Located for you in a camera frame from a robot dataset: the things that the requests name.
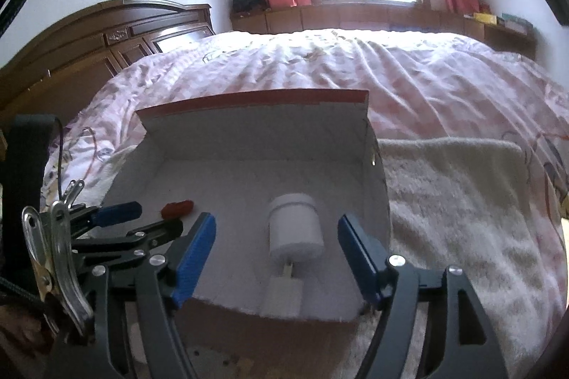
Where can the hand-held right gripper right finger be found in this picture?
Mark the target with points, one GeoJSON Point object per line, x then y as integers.
{"type": "Point", "coordinates": [355, 263]}

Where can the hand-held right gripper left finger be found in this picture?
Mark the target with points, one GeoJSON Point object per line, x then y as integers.
{"type": "Point", "coordinates": [194, 261]}

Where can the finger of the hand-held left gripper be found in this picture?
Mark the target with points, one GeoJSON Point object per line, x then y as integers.
{"type": "Point", "coordinates": [151, 232]}
{"type": "Point", "coordinates": [120, 212]}

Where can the small red object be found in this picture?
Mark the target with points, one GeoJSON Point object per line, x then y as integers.
{"type": "Point", "coordinates": [177, 208]}

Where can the white plastic jar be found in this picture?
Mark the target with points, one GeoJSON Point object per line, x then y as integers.
{"type": "Point", "coordinates": [295, 227]}

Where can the red cardboard box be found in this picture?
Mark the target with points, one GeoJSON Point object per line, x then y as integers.
{"type": "Point", "coordinates": [249, 183]}

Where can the metal spring clip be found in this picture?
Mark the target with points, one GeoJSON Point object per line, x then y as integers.
{"type": "Point", "coordinates": [58, 263]}

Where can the white fleece blanket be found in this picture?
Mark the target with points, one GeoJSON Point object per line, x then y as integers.
{"type": "Point", "coordinates": [453, 219]}

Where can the dark wooden headboard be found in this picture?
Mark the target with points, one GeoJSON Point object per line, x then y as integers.
{"type": "Point", "coordinates": [89, 54]}

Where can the pink printed quilt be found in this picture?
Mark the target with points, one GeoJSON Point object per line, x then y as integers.
{"type": "Point", "coordinates": [400, 72]}

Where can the wooden windowsill cabinet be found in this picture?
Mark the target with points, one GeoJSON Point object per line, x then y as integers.
{"type": "Point", "coordinates": [355, 18]}

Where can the dark bag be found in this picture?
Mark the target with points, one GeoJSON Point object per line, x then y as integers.
{"type": "Point", "coordinates": [249, 1]}

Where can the yellow flat box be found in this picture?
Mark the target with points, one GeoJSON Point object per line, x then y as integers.
{"type": "Point", "coordinates": [485, 18]}

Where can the green flat box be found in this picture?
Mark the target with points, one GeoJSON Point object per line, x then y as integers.
{"type": "Point", "coordinates": [516, 23]}

